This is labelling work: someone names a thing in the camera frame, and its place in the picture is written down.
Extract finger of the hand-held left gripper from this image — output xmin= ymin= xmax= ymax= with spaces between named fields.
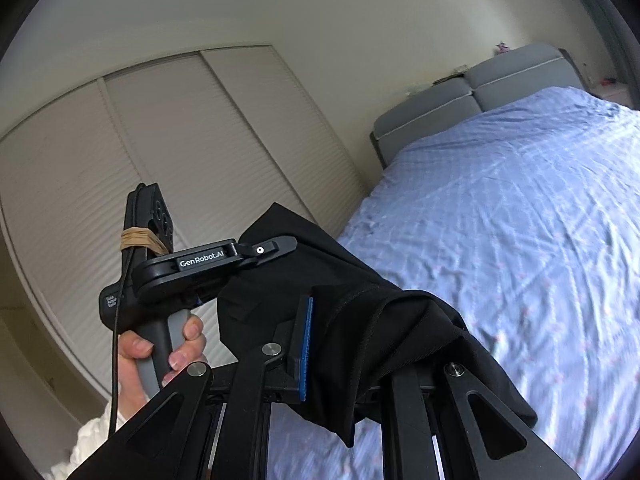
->
xmin=237 ymin=236 xmax=298 ymax=268

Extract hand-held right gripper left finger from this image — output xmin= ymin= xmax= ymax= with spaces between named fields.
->
xmin=67 ymin=296 xmax=316 ymax=480

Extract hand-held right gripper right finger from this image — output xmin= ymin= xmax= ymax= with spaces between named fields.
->
xmin=380 ymin=362 xmax=583 ymax=480

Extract black pants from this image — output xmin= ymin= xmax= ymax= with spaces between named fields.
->
xmin=217 ymin=203 xmax=538 ymax=448

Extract person's left forearm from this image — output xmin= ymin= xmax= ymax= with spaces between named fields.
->
xmin=42 ymin=400 xmax=132 ymax=480

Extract person's left hand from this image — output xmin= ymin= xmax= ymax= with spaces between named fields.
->
xmin=117 ymin=312 xmax=208 ymax=421

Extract tan rubber band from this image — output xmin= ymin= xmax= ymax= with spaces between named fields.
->
xmin=121 ymin=227 xmax=167 ymax=254

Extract cream louvred wardrobe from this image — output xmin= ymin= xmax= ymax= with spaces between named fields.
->
xmin=0 ymin=45 xmax=372 ymax=411

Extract blue floral bed sheet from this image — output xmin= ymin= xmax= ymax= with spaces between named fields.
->
xmin=270 ymin=85 xmax=640 ymax=480

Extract grey padded headboard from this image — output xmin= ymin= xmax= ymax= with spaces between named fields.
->
xmin=370 ymin=44 xmax=585 ymax=170

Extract white nightstand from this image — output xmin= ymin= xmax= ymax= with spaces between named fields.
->
xmin=597 ymin=80 xmax=632 ymax=107

